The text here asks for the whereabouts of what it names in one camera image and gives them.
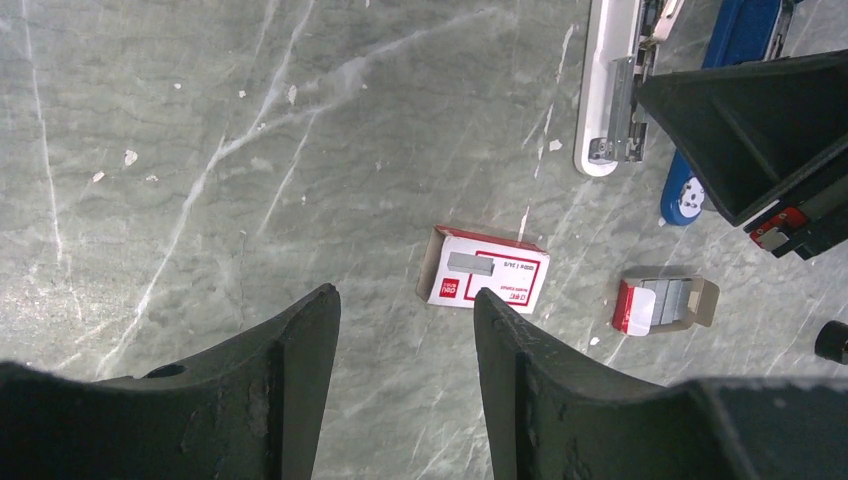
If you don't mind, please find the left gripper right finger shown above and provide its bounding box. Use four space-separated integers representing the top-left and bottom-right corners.
473 289 847 479

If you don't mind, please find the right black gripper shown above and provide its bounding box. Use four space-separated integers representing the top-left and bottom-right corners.
637 50 847 260

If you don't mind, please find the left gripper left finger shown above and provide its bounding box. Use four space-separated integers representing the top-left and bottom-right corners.
1 284 341 479

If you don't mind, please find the blue black stapler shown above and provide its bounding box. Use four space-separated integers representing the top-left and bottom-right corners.
660 1 797 226

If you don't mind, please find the staple box tray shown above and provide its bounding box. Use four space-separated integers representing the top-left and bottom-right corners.
610 275 720 337

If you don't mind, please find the silver staple strip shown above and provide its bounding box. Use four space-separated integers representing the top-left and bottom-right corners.
640 278 693 327

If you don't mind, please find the beige white stapler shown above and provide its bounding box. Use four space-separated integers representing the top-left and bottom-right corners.
573 0 684 177

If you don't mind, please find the red white staple box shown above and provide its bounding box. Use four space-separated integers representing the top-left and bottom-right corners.
416 225 550 314

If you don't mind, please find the red emergency stop button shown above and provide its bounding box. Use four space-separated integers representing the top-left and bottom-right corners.
814 320 848 365

